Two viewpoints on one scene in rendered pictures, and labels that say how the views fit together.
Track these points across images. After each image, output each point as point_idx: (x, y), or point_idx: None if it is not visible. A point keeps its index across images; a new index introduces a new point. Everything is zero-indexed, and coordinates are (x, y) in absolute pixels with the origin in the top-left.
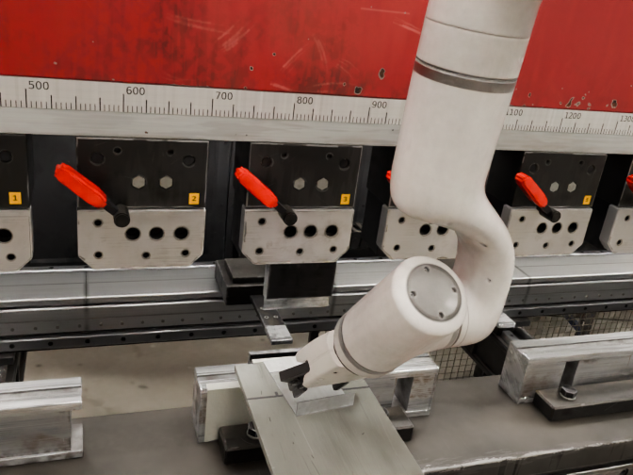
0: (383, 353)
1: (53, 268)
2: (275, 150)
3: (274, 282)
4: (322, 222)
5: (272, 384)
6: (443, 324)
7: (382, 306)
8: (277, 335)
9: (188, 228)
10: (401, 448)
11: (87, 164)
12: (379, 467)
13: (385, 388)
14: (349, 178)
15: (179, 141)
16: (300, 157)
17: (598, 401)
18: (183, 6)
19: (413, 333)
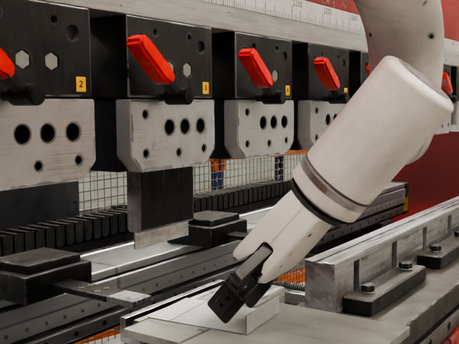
0: (387, 165)
1: None
2: (147, 25)
3: (145, 207)
4: (192, 115)
5: (185, 326)
6: (449, 100)
7: (391, 101)
8: (130, 297)
9: (80, 124)
10: (362, 320)
11: None
12: (369, 335)
13: None
14: (206, 63)
15: (61, 5)
16: (168, 36)
17: (389, 287)
18: None
19: (432, 113)
